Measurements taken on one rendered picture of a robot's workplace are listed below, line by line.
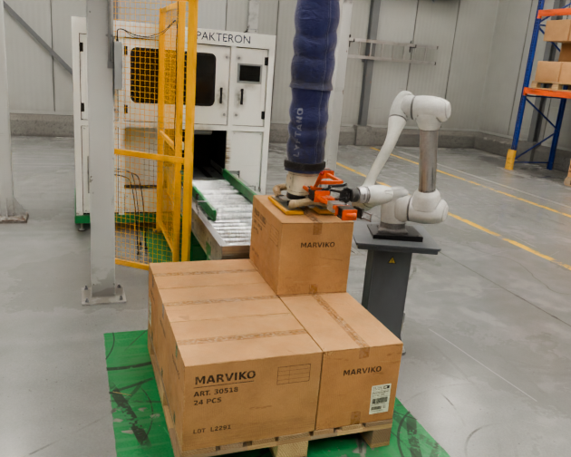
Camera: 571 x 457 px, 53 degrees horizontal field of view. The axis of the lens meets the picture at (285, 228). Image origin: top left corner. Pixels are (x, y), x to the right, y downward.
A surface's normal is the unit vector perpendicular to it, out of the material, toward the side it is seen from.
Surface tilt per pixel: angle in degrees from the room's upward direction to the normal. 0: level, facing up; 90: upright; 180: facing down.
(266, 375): 90
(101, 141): 90
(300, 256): 90
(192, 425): 90
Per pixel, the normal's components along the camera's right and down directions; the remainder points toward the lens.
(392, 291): -0.01, 0.28
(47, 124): 0.33, 0.29
